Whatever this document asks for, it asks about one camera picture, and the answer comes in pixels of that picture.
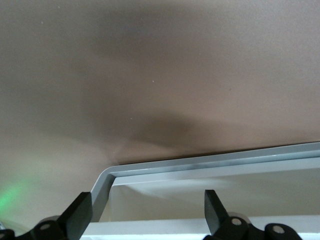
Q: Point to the white drawer cabinet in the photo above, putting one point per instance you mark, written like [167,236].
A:
[200,161]

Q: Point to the white plastic drawer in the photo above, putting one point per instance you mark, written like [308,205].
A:
[250,195]
[162,227]

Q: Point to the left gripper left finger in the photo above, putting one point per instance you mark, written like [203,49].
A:
[75,220]

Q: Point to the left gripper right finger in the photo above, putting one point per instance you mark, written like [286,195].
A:
[220,225]

